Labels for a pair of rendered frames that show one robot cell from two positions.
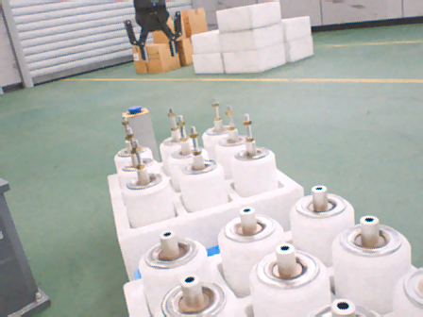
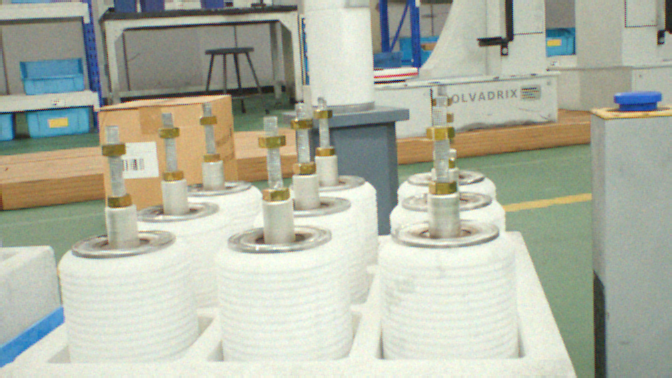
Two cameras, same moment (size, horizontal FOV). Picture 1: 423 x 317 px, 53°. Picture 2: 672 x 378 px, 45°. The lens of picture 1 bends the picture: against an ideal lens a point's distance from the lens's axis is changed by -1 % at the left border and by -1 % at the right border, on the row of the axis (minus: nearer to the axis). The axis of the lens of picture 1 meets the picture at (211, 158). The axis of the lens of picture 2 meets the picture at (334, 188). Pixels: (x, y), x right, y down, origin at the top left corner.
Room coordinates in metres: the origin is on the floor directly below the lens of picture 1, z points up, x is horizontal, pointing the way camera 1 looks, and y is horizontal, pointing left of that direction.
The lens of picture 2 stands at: (1.23, -0.57, 0.38)
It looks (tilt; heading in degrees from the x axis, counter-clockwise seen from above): 9 degrees down; 112
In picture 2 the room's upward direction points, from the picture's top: 4 degrees counter-clockwise
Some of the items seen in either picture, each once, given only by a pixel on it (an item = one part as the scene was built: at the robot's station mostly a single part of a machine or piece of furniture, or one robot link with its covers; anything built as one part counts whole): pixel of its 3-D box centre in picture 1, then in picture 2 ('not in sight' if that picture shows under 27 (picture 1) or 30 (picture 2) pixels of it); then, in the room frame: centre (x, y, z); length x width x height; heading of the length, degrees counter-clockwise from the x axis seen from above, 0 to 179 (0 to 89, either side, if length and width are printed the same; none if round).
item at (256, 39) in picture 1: (251, 38); not in sight; (3.86, -0.53, 0.27); 0.39 x 0.39 x 0.18; 41
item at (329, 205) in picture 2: (186, 153); (307, 207); (0.96, 0.05, 0.25); 0.08 x 0.08 x 0.01
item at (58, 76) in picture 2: not in sight; (53, 76); (-2.28, 3.58, 0.36); 0.50 x 0.38 x 0.21; 130
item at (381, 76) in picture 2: not in sight; (376, 75); (0.29, 2.29, 0.29); 0.30 x 0.30 x 0.06
